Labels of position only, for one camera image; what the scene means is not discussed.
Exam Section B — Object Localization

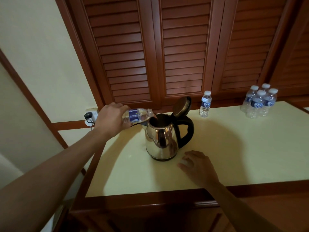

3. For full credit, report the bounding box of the stainless steel electric kettle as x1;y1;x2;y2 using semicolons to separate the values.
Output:
141;96;195;162

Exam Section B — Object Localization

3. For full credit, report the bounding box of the person's right hand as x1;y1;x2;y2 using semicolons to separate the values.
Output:
177;150;219;189

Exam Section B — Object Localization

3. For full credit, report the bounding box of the white wall socket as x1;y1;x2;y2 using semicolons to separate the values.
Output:
84;108;99;126

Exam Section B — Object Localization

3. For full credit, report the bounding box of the person's right forearm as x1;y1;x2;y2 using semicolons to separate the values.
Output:
204;180;281;232

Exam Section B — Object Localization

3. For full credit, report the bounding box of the person's left hand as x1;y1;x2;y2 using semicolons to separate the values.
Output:
94;102;132;140

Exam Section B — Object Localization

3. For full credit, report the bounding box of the person's left forearm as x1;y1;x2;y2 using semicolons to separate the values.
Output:
0;129;107;232

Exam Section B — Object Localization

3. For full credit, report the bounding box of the brown wooden wall trim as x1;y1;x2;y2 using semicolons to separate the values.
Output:
0;48;95;150

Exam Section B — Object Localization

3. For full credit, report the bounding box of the brown louvered wooden door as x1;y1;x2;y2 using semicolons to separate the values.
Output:
63;0;161;109
211;0;298;96
151;0;226;105
268;0;309;97

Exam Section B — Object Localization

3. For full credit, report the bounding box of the brown wooden cabinet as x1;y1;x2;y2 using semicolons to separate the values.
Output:
53;101;309;232

